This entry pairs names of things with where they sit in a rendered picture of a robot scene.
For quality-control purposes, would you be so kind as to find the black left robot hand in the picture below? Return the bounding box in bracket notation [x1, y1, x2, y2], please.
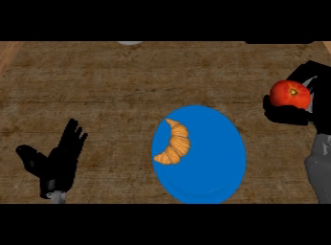
[14, 118, 88, 200]

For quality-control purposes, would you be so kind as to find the red tomato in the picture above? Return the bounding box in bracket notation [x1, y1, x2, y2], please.
[268, 79, 312, 110]

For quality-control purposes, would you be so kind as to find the blue plate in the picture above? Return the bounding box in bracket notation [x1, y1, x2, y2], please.
[150, 104, 247, 205]

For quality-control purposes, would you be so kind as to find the golden croissant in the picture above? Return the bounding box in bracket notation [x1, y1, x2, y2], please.
[152, 118, 191, 166]

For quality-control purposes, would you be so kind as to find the brown woven placemat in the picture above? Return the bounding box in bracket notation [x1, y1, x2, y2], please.
[0, 41, 331, 205]

